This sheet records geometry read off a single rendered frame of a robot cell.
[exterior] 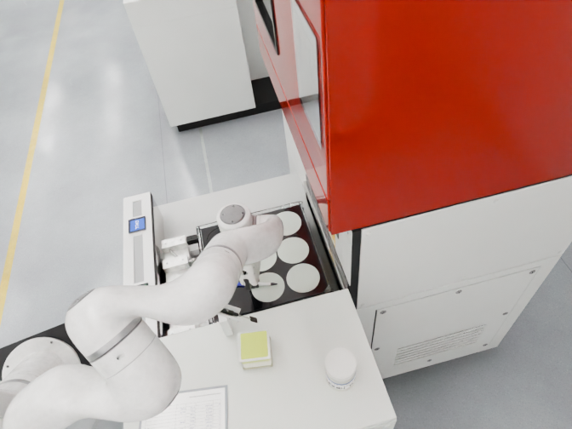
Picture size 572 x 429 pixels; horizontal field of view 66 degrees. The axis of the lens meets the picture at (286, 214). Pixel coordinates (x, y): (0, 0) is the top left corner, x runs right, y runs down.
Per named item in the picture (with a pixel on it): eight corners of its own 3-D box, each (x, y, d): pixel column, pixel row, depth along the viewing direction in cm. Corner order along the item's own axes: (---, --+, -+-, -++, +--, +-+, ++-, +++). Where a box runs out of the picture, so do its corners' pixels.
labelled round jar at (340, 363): (350, 358, 108) (350, 343, 101) (359, 387, 103) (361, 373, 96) (322, 366, 107) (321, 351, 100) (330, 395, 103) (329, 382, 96)
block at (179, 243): (186, 239, 147) (184, 234, 144) (187, 248, 145) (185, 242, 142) (163, 245, 146) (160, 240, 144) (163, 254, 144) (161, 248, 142)
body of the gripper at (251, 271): (255, 265, 113) (261, 288, 122) (259, 234, 119) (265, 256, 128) (226, 265, 114) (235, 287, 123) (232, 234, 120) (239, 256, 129)
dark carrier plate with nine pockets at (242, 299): (300, 205, 150) (300, 203, 149) (329, 291, 128) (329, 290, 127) (201, 230, 147) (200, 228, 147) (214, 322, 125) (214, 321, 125)
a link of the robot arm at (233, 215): (261, 231, 117) (227, 233, 118) (254, 198, 107) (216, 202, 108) (260, 257, 112) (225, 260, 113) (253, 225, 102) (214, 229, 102)
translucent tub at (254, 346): (271, 339, 113) (268, 328, 108) (273, 368, 108) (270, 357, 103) (243, 342, 113) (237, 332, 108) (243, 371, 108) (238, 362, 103)
